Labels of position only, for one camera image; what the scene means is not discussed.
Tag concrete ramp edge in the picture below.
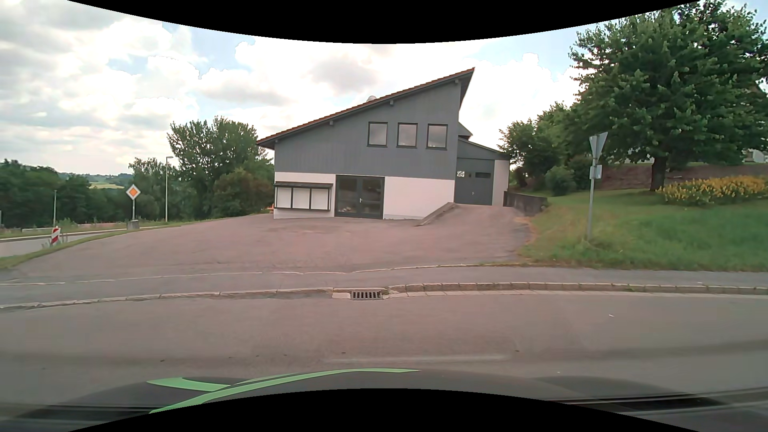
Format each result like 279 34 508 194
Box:
416 202 457 227

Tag reddish paved forecourt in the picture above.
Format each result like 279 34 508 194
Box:
9 204 532 282

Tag grey and white building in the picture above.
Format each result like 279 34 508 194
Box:
256 67 511 220

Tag grey asphalt pavement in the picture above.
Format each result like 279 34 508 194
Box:
0 265 768 306

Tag grey asphalt road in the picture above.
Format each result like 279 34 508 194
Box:
0 230 768 404

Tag green trees and bushes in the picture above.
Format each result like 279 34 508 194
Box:
498 102 595 197

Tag group of green trees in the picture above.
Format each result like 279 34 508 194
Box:
129 116 275 220

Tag road sign seen from behind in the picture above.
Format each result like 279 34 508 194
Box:
585 132 608 242

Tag yellow diamond road sign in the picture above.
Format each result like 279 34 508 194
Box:
125 184 142 231

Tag grass lawn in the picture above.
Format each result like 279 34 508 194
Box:
521 191 768 272

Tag large green tree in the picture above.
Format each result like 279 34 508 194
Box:
567 0 768 192

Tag yellow flowering bushes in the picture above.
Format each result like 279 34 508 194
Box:
657 175 768 207

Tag wood of green trees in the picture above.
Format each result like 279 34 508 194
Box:
0 158 136 229

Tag low concrete wall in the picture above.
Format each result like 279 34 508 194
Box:
504 191 548 217

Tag tall lamp post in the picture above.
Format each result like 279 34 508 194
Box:
164 156 174 223

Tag brown stone wall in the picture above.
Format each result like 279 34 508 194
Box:
597 162 768 192

